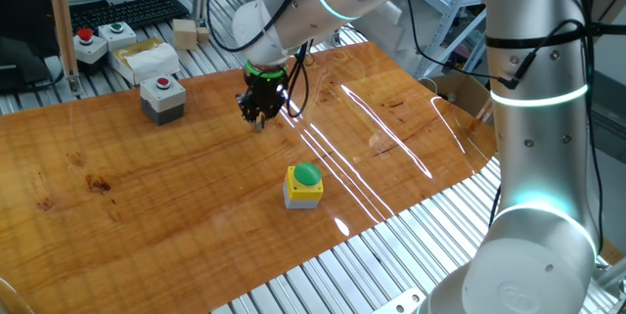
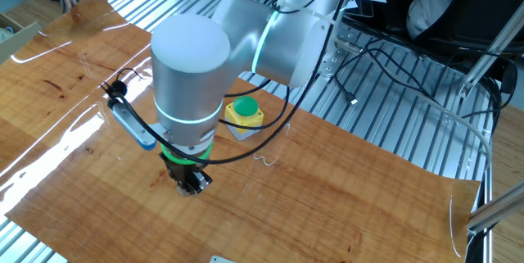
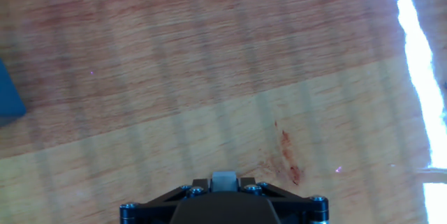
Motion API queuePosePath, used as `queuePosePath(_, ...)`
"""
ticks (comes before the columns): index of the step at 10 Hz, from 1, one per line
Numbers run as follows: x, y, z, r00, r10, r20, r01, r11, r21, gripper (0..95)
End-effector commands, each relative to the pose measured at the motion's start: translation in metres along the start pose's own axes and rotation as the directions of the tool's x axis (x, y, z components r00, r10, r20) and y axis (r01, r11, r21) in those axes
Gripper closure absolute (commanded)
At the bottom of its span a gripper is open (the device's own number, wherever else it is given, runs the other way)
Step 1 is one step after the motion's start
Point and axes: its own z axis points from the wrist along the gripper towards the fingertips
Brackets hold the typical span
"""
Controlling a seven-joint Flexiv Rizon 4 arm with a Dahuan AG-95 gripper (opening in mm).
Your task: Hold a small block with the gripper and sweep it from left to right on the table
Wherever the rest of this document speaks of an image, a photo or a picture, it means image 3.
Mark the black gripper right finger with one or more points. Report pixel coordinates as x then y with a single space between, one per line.
297 208

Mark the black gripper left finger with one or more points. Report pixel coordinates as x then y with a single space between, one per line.
153 208

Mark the wood grain mat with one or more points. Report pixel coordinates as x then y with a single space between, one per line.
174 77

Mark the red button white grey box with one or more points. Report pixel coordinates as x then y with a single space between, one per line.
8 98

